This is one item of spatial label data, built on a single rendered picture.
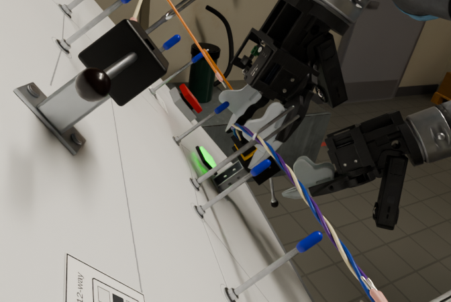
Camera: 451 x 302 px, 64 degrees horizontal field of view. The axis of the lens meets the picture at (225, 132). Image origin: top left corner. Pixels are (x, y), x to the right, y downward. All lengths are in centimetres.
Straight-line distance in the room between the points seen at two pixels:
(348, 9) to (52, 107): 33
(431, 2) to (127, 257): 43
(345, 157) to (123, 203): 40
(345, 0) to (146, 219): 31
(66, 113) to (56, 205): 6
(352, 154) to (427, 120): 11
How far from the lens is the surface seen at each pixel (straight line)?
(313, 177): 58
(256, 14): 306
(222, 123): 205
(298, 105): 44
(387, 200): 59
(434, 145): 57
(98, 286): 17
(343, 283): 201
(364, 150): 56
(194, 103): 71
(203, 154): 57
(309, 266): 200
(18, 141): 19
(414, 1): 52
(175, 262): 25
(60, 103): 22
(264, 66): 42
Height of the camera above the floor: 140
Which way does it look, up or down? 29 degrees down
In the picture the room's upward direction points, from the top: 10 degrees clockwise
